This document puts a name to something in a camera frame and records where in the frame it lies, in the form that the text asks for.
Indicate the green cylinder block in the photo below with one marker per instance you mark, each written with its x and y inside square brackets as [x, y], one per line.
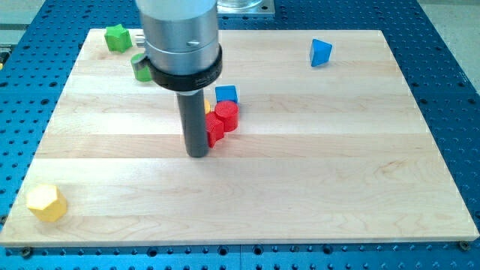
[140, 70]

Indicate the small yellow block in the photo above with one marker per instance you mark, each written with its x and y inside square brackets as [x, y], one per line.
[207, 106]

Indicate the red star block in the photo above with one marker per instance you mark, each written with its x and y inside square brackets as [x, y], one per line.
[214, 128]

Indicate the blue cube block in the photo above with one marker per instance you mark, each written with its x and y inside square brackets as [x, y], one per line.
[226, 93]

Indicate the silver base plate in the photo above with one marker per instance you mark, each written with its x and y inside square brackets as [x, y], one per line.
[246, 8]

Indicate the wooden board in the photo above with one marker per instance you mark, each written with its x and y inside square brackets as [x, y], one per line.
[328, 154]

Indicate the green star block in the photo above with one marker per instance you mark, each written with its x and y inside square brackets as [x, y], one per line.
[117, 38]

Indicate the silver robot arm cylinder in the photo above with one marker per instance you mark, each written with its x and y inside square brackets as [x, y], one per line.
[182, 48]

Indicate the yellow hexagon block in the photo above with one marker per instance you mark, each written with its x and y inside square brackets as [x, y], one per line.
[47, 203]

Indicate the red cylinder block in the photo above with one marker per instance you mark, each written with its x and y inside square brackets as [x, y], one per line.
[227, 112]

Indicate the blue triangle block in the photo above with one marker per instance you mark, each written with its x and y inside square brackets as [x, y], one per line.
[320, 52]

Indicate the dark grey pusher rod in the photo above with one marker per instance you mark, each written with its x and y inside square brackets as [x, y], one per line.
[193, 121]

